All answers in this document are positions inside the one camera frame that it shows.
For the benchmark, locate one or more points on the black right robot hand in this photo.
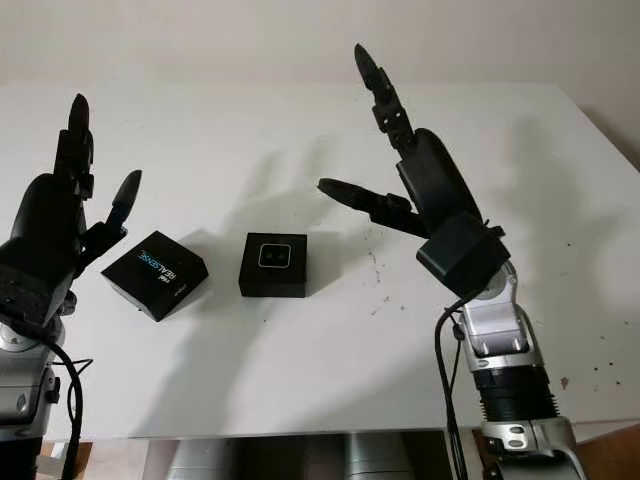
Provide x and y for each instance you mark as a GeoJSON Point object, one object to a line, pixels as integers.
{"type": "Point", "coordinates": [440, 185]}

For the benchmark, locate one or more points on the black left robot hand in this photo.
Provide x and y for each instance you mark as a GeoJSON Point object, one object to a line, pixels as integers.
{"type": "Point", "coordinates": [47, 215]}

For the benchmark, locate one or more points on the black RealSense box lid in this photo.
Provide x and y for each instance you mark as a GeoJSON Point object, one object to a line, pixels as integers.
{"type": "Point", "coordinates": [155, 280]}

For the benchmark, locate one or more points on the small silver depth camera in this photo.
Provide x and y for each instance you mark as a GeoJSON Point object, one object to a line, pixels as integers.
{"type": "Point", "coordinates": [275, 256]}

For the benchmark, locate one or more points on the silver right robot leg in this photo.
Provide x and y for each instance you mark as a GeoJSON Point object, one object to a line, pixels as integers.
{"type": "Point", "coordinates": [375, 460]}

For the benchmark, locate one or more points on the silver robot leg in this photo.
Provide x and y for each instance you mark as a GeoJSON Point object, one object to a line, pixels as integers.
{"type": "Point", "coordinates": [375, 460]}
{"type": "Point", "coordinates": [199, 462]}

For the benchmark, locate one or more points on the silver left robot leg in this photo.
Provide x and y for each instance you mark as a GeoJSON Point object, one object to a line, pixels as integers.
{"type": "Point", "coordinates": [199, 462]}

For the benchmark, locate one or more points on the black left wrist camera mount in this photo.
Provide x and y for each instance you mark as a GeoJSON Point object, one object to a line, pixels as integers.
{"type": "Point", "coordinates": [30, 282]}

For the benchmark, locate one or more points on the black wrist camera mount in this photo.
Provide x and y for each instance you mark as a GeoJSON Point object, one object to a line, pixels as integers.
{"type": "Point", "coordinates": [462, 255]}
{"type": "Point", "coordinates": [30, 282]}

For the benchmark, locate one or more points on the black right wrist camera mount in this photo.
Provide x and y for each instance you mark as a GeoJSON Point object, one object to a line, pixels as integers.
{"type": "Point", "coordinates": [462, 255]}

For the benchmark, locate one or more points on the black camera box base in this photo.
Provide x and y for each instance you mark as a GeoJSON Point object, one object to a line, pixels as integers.
{"type": "Point", "coordinates": [272, 285]}

